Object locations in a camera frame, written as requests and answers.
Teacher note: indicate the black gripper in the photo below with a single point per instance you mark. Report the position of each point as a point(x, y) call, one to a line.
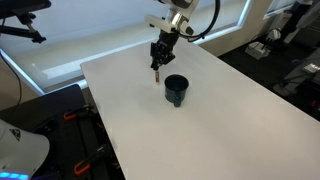
point(164, 46)

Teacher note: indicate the red marker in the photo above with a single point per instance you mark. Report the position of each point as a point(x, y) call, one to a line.
point(157, 76)

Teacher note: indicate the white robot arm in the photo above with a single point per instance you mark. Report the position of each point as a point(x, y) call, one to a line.
point(180, 10)

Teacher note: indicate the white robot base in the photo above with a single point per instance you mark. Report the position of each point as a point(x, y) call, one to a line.
point(20, 150)

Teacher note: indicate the dark teal mug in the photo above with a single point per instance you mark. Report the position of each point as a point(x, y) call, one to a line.
point(176, 88)

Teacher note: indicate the white floor device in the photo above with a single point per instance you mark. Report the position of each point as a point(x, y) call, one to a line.
point(257, 50)

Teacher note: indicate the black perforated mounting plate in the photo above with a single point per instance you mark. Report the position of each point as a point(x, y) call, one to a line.
point(76, 140)

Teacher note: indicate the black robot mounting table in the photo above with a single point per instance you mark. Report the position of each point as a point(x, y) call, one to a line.
point(50, 100)

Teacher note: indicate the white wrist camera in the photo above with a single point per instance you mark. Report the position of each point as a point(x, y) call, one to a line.
point(158, 22)

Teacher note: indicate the large window white frame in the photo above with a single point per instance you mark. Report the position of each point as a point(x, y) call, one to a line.
point(83, 30)

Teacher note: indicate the black camera stand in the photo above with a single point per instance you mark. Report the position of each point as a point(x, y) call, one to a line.
point(23, 20)

